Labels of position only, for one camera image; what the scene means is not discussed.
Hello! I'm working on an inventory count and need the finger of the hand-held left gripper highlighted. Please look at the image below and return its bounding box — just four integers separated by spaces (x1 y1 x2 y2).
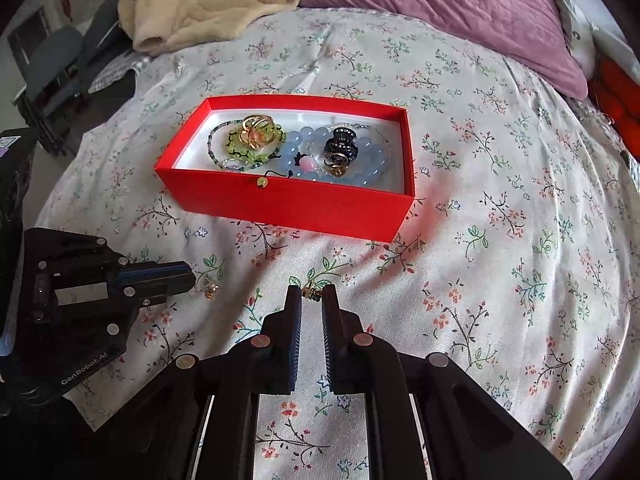
122 280 196 311
117 261 193 286

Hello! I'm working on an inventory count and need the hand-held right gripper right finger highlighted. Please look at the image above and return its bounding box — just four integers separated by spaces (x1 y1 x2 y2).
321 284 573 480

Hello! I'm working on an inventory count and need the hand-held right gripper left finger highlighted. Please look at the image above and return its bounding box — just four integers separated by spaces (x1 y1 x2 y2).
90 284 303 480

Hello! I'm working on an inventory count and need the red jewelry box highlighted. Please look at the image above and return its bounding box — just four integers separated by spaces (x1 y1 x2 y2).
154 94 416 243

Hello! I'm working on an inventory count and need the green beaded bracelet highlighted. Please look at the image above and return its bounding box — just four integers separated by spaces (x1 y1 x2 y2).
222 122 321 191

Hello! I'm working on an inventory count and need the gold ring with green stone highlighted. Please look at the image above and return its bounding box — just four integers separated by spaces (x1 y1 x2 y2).
239 115 273 151

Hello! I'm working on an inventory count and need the blue beaded bracelet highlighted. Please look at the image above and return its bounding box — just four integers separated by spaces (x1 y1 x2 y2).
272 127 391 183

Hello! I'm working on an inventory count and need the black hair claw clip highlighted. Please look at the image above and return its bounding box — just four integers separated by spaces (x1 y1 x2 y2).
322 129 358 161

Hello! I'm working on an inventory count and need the floral bed sheet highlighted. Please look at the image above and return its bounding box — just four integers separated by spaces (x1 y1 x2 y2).
35 7 640 480

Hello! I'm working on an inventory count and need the grey checkered cloth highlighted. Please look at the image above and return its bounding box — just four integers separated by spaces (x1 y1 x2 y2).
87 52 151 96

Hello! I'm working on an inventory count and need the grey chair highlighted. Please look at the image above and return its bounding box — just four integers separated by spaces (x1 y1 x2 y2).
7 0 131 156

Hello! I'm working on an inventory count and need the beige quilted blanket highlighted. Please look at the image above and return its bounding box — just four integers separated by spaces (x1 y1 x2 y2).
117 0 351 58

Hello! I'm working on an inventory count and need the purple pillow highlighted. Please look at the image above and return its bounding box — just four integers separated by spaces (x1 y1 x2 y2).
300 0 588 101

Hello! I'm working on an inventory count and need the orange cloth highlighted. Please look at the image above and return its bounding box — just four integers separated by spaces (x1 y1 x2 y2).
587 57 640 156

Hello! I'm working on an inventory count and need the white printed pillow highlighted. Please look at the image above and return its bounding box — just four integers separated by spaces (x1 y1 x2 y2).
520 0 640 86

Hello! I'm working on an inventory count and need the multicolour beaded bracelet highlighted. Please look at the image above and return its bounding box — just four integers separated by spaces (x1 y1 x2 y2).
207 119 271 171

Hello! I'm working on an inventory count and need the clear beaded bracelet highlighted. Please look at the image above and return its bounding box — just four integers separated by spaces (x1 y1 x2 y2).
305 121 388 146

